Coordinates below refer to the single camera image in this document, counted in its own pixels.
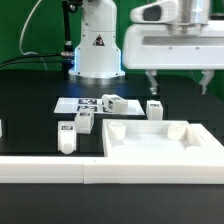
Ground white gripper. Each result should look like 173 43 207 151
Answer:
123 0 224 95

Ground white square tabletop part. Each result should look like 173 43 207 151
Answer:
102 119 224 158

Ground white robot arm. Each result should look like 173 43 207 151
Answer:
69 0 224 93

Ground white L-shaped fence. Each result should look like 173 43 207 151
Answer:
0 123 224 185

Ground white marker sheet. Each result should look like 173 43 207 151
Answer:
54 97 144 115

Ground black cables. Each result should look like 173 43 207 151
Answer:
0 52 76 69

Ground grey thin cable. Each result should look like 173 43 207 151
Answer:
18 0 49 71

